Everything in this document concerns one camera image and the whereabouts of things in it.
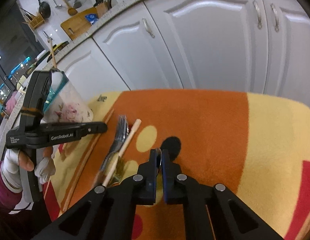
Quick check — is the wooden wall utensil holder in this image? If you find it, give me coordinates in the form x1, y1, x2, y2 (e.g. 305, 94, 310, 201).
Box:
21, 7, 45, 30

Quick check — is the blue packet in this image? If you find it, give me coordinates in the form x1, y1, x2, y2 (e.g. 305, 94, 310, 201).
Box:
84, 14, 99, 25

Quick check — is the wooden knife block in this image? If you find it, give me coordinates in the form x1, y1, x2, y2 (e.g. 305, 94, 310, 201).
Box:
94, 0, 113, 18

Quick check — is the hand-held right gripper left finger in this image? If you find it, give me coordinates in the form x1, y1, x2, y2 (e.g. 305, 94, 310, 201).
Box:
51, 149, 162, 240

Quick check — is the person's left hand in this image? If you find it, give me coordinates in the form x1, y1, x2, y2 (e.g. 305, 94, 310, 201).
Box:
0, 147, 57, 191

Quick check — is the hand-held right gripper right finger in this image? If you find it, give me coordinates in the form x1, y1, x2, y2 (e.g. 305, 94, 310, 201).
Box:
161, 149, 285, 240

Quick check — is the hanging black frying pan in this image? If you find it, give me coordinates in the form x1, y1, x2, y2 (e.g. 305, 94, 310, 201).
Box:
37, 0, 51, 19

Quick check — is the steel spoon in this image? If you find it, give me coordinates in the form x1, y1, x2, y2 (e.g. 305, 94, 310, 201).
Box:
155, 148, 163, 178

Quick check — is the brown wooden chopstick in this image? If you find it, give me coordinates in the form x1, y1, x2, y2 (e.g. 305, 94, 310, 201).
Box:
62, 109, 115, 212
47, 37, 58, 70

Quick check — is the wooden cutting board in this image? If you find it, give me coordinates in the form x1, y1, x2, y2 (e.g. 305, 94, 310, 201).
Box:
60, 7, 99, 40

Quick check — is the person's left forearm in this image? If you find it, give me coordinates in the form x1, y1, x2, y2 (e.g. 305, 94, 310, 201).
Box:
0, 161, 30, 215

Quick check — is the floral utensil holder teal lid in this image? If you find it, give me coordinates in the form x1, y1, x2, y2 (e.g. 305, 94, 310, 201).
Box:
42, 70, 94, 124

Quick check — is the small gold-tined fork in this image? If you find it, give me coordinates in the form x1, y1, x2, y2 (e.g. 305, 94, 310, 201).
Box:
112, 155, 126, 183

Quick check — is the silver cabinet handle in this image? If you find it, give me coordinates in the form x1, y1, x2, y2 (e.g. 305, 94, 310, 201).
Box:
270, 3, 280, 32
142, 17, 155, 38
252, 0, 263, 29

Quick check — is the white cabinet door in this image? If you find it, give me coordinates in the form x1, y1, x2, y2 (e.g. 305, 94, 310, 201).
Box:
92, 1, 183, 90
143, 0, 269, 93
257, 0, 310, 110
55, 39, 131, 95

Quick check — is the hanging wooden spatula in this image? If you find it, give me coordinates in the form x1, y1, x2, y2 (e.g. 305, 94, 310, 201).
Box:
58, 0, 78, 16

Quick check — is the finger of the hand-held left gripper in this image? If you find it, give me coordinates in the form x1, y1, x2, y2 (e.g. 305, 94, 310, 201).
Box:
77, 121, 108, 140

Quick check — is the orange yellow printed mat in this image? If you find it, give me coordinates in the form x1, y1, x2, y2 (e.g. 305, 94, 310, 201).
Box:
42, 89, 310, 240

